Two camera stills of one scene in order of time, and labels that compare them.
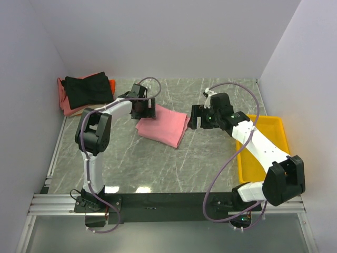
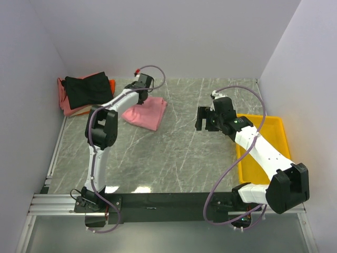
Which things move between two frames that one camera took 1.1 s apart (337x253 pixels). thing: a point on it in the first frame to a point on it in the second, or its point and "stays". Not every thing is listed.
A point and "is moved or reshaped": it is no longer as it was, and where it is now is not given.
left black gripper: [150, 113] to [141, 102]
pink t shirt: [168, 128] is moved or reshaped
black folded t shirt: [92, 90] stays
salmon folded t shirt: [64, 100] stays
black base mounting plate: [126, 207] stays
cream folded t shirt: [92, 107] stays
